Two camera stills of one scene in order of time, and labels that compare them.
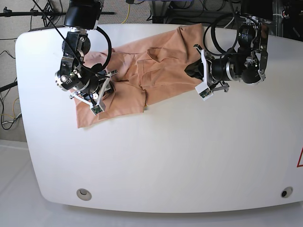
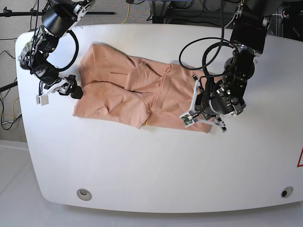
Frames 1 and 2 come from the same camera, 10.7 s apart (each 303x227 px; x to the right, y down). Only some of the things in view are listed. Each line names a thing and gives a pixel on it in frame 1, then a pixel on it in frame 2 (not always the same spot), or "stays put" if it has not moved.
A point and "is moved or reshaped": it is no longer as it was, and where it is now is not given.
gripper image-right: (215, 72) to (200, 116)
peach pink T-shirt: (145, 72) is moved or reshaped
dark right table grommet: (286, 192) stays put
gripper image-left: (94, 95) to (65, 86)
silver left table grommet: (84, 194) stays put
